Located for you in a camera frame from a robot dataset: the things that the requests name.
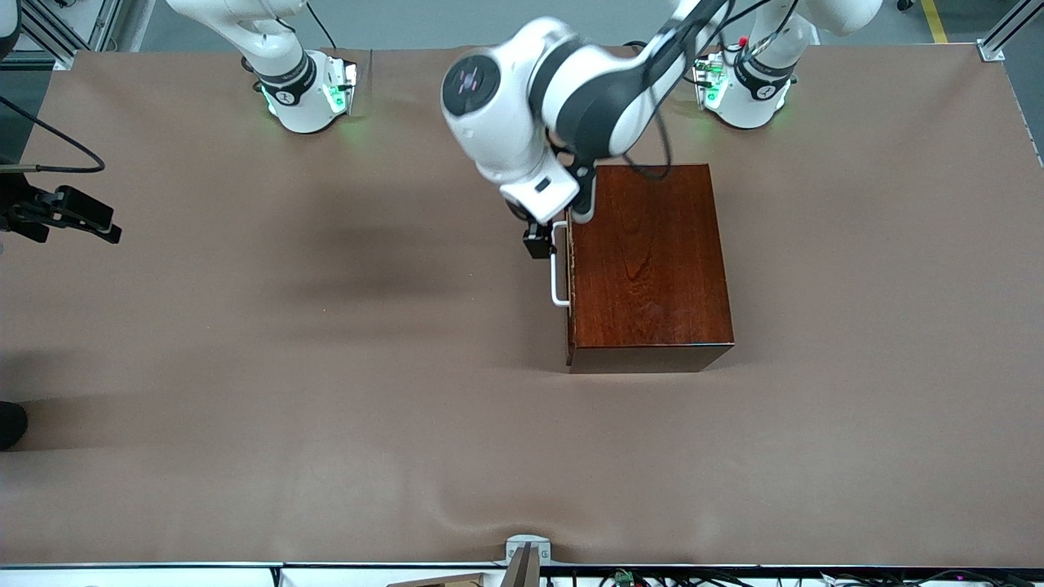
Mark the white drawer handle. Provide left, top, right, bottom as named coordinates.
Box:
left=551, top=220, right=572, bottom=309

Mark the wooden drawer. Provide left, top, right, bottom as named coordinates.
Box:
left=564, top=220, right=574, bottom=368

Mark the dark brown wooden cabinet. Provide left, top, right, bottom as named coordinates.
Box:
left=567, top=163, right=736, bottom=375

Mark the black round object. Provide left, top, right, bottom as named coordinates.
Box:
left=0, top=401, right=29, bottom=452

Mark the brown table mat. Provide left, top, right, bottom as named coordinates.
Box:
left=0, top=42, right=1044, bottom=567

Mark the brown cardboard piece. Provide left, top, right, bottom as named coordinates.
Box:
left=387, top=573, right=491, bottom=587

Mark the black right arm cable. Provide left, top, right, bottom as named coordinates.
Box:
left=0, top=96, right=108, bottom=175

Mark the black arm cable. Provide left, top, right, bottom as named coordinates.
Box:
left=624, top=0, right=805, bottom=182
left=0, top=96, right=108, bottom=175

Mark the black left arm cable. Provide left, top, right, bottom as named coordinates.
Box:
left=624, top=0, right=805, bottom=182

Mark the aluminium frame profile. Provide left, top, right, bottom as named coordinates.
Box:
left=16, top=0, right=125, bottom=71
left=979, top=0, right=1044, bottom=63

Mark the black base cable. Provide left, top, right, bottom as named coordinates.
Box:
left=306, top=0, right=344, bottom=52

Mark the grey metal bracket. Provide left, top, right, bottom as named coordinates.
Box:
left=504, top=534, right=553, bottom=587

